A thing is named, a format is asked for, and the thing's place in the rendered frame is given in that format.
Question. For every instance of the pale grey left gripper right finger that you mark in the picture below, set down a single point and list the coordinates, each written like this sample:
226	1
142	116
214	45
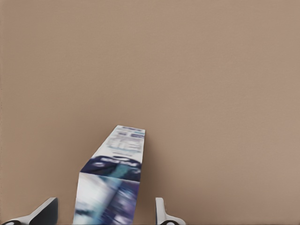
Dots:
160	211

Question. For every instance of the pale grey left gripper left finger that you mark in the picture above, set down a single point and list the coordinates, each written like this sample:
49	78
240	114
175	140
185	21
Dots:
44	211

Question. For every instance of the blue and white printed box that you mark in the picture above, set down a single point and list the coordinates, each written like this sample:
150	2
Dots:
110	185

